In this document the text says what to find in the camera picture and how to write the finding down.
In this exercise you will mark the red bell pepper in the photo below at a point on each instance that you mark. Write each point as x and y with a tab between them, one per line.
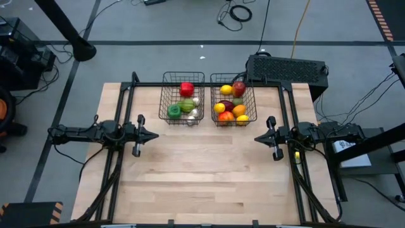
186	89

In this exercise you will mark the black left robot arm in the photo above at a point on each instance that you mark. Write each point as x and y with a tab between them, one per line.
82	134

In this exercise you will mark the red apple with stem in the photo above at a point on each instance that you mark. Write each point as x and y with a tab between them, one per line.
239	88

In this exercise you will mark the black pole with round base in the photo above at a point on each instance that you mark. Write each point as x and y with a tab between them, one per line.
83	49

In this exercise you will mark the white printed paper sheet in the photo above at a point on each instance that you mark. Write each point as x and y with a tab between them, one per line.
354	155

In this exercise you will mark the small green avocado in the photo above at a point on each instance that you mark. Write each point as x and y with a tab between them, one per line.
238	101

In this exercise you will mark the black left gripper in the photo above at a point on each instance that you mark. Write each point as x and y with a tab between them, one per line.
133	134

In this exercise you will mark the orange fruit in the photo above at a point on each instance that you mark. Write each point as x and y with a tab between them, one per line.
239	111

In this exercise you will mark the green bell pepper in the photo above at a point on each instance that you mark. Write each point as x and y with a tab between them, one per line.
174	111

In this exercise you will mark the black mat with orange stripes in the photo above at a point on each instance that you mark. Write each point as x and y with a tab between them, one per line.
395	16

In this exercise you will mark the orange-red persimmon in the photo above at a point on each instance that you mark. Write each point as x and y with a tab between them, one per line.
226	117

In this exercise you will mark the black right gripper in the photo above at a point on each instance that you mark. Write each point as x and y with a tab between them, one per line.
281	136

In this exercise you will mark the black side table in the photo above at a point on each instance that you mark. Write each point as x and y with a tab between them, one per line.
379	171

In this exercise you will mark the black equipment rack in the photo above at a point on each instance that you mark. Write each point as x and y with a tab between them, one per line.
19	57

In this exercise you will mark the black power strip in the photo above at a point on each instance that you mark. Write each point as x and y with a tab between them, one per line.
155	2

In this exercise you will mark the yellow lemon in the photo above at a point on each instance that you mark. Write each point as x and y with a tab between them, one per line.
219	108
226	90
243	120

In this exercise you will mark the black metal rig frame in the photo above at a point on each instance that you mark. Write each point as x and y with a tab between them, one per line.
208	84

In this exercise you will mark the black box with hazard stripes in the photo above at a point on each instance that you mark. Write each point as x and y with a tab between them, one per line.
28	215

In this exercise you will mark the orange and black machine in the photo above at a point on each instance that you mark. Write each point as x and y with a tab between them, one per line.
3	109

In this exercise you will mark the ribbed light green squash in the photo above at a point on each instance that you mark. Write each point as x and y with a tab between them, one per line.
186	105

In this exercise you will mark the dark red apple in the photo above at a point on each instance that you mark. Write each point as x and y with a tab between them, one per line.
228	105

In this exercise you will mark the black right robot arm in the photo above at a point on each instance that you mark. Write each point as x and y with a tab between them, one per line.
332	133

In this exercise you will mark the black perforated computer case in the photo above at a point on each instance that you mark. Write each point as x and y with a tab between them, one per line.
284	71

